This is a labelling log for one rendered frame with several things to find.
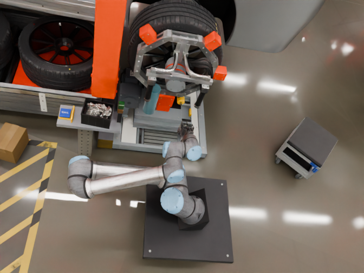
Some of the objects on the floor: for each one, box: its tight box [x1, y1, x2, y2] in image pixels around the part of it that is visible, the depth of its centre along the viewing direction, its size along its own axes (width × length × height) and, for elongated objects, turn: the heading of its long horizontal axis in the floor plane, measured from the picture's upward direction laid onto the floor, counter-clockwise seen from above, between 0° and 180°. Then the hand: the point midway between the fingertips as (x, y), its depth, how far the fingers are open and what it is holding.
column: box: [78, 129, 93, 156], centre depth 261 cm, size 10×10×42 cm
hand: (181, 126), depth 225 cm, fingers closed
